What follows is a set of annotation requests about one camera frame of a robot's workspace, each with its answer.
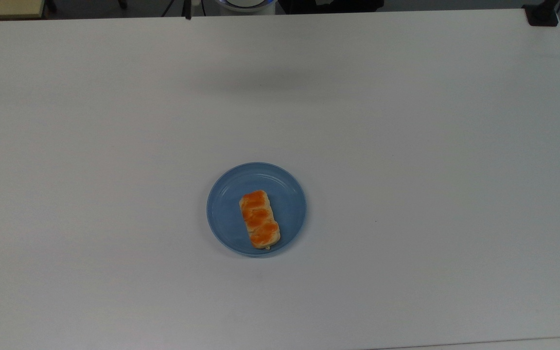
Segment orange glazed bread loaf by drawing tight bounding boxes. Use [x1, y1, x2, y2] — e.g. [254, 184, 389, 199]
[239, 190, 281, 250]

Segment blue round plate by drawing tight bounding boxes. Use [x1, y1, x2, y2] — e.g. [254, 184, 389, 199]
[206, 162, 307, 258]

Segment black tripod legs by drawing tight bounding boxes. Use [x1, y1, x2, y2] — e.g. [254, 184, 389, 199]
[161, 0, 206, 20]

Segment black table clamp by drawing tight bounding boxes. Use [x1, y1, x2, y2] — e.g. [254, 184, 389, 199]
[523, 0, 560, 27]

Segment light wooden side table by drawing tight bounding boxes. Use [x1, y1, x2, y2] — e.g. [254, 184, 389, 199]
[0, 0, 47, 20]

